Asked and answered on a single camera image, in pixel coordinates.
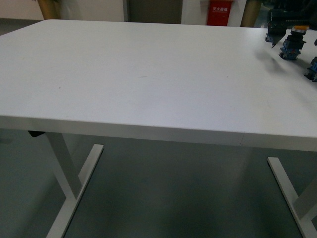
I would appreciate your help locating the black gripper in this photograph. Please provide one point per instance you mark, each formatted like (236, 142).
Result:
(289, 13)

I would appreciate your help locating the yellow push button switch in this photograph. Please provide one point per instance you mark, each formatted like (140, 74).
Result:
(294, 43)

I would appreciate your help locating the right potted green plant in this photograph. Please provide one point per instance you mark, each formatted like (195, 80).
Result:
(251, 12)

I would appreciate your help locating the potted green plant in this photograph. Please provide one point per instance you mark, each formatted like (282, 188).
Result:
(251, 12)
(50, 9)

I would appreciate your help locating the red fire extinguisher box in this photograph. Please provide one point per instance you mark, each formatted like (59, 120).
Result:
(221, 12)

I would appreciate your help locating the grey door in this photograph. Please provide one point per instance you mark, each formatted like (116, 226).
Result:
(154, 11)

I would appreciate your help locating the right white table leg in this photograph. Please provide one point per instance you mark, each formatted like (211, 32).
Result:
(302, 206)

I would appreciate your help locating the left potted green plant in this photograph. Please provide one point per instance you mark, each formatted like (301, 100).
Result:
(50, 9)

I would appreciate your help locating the green push button switch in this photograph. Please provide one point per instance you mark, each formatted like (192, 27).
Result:
(268, 38)

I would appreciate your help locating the red push button switch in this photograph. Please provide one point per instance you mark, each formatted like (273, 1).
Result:
(311, 73)

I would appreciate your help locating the white table leg frame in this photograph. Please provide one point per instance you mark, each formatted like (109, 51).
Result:
(72, 183)

